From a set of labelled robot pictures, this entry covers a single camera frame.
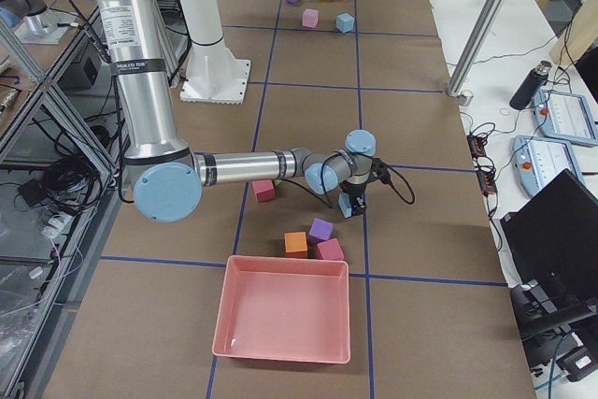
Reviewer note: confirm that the small metal cup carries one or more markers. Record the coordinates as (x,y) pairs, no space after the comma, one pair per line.
(465,98)

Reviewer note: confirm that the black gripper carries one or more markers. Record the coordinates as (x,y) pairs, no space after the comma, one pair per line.
(353,192)

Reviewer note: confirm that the blue teach pendant near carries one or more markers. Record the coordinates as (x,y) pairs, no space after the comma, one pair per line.
(539,160)

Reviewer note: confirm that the black laptop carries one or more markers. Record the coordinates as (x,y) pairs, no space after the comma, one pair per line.
(555,235)

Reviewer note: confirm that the orange foam block right side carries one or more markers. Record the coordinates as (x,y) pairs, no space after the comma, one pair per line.
(295,245)

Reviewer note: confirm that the black water bottle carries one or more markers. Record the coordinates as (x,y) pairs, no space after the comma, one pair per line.
(532,83)

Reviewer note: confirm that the magenta foam block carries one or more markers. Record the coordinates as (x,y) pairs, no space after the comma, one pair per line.
(330,250)

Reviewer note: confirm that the pink plastic bin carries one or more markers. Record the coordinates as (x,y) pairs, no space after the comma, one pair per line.
(289,310)

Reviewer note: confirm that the light blue foam block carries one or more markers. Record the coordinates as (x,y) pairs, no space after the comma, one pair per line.
(345,205)

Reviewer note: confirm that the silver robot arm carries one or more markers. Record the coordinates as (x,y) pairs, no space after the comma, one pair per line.
(167,177)
(34,22)

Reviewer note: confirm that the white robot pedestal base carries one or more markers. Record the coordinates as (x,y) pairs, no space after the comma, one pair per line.
(213,74)

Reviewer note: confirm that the light pink foam block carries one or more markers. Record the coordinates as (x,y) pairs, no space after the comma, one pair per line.
(310,18)

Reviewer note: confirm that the blue teach pendant far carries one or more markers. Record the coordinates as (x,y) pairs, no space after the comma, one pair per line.
(565,116)

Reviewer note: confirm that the blue teach pendant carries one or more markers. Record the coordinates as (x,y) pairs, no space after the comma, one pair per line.
(565,116)
(539,160)

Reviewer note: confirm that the aluminium frame post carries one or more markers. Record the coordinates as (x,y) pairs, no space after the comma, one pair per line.
(485,19)

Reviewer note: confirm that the purple foam block right side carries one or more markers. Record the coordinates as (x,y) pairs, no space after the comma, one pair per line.
(320,231)

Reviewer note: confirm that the dark pink foam block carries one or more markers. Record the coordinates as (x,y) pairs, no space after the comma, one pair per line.
(264,190)

